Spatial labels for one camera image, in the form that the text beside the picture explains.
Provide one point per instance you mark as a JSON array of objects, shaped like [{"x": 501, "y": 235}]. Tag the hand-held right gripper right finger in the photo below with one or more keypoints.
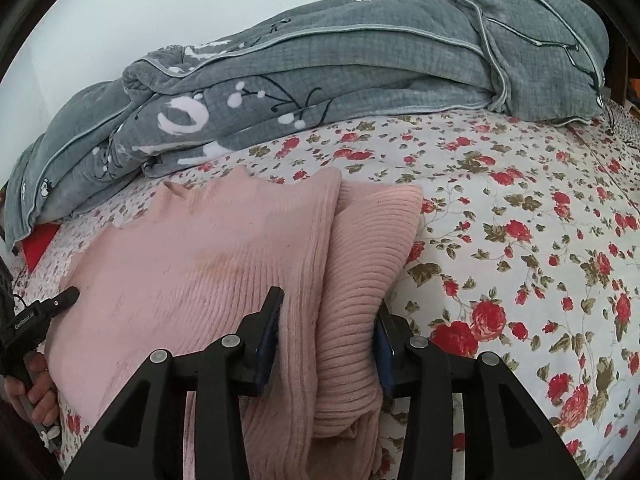
[{"x": 385, "y": 360}]

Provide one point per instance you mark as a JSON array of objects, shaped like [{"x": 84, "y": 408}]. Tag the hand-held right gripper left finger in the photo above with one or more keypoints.
[{"x": 270, "y": 345}]

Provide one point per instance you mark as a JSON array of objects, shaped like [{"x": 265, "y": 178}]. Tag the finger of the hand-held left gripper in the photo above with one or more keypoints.
[{"x": 65, "y": 300}]

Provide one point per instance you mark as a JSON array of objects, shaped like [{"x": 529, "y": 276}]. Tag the pink knitted sweater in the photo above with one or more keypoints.
[{"x": 200, "y": 270}]

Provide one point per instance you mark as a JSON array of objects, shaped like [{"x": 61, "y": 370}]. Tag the person's left hand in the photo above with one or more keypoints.
[{"x": 37, "y": 385}]

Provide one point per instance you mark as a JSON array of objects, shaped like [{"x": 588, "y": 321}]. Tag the red cloth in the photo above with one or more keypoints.
[{"x": 42, "y": 245}]

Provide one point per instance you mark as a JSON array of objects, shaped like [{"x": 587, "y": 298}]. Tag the floral bed sheet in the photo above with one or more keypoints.
[{"x": 525, "y": 235}]

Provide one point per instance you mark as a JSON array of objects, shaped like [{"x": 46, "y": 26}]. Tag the grey floral blanket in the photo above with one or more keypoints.
[{"x": 350, "y": 60}]

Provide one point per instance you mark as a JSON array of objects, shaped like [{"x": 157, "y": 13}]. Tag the wooden bed rail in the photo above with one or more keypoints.
[{"x": 622, "y": 55}]

